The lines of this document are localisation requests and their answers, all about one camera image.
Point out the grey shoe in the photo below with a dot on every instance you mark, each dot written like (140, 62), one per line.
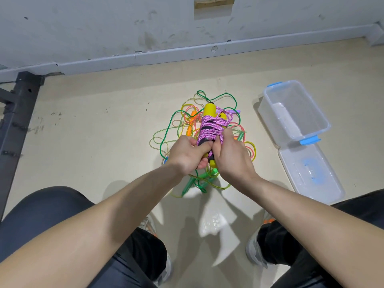
(255, 252)
(157, 261)

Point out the person's right hand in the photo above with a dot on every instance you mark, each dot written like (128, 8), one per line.
(234, 160)

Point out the clear plastic box lid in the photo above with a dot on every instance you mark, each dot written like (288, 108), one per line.
(312, 174)

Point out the person's right forearm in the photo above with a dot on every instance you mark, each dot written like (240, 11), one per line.
(318, 231)

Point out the clear storage box blue latches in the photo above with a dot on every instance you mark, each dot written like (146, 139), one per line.
(294, 111)

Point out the black shorts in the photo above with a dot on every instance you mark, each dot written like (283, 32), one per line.
(36, 225)

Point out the person's left hand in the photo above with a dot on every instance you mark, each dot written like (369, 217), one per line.
(186, 154)

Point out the grey right shoe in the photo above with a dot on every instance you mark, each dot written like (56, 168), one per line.
(255, 252)

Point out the grey left shoe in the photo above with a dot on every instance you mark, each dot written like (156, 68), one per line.
(157, 261)

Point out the black metal rack frame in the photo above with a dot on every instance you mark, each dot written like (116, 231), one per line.
(18, 117)

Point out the small wooden wall block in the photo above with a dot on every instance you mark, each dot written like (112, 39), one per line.
(213, 2)

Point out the person's left forearm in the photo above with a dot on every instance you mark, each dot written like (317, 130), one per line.
(84, 231)

